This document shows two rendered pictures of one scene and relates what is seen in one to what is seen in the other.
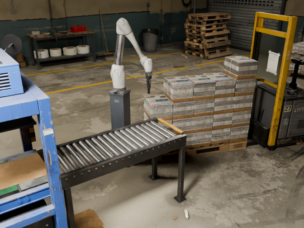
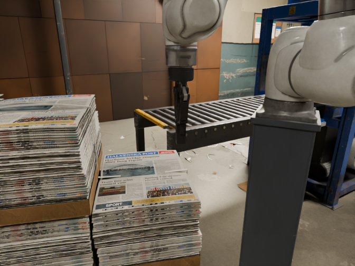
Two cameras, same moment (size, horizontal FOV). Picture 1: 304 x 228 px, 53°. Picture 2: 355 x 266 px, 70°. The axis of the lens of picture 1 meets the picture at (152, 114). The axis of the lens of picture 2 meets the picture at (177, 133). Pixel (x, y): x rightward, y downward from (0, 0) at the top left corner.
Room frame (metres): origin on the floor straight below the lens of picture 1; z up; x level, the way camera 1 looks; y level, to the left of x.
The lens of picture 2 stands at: (4.41, 0.09, 1.22)
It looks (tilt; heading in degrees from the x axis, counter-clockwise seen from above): 19 degrees down; 185
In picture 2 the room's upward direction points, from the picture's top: straight up
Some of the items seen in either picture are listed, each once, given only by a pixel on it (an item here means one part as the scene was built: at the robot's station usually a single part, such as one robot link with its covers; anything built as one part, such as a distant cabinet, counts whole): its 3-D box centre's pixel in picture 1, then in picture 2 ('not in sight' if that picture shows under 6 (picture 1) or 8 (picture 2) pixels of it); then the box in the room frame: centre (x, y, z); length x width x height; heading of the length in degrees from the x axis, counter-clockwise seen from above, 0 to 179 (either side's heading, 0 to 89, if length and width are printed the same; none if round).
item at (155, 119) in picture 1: (104, 137); (259, 124); (2.79, 0.50, 0.74); 1.34 x 0.05 x 0.12; 124
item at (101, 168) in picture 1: (128, 159); (212, 108); (2.38, 0.21, 0.74); 1.34 x 0.05 x 0.12; 124
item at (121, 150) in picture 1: (115, 144); (234, 111); (2.58, 0.36, 0.77); 0.47 x 0.05 x 0.05; 34
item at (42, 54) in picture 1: (62, 45); not in sight; (9.05, 2.64, 0.55); 1.80 x 0.70 x 1.09; 124
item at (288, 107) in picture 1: (280, 113); not in sight; (4.25, -1.96, 0.40); 0.69 x 0.55 x 0.80; 16
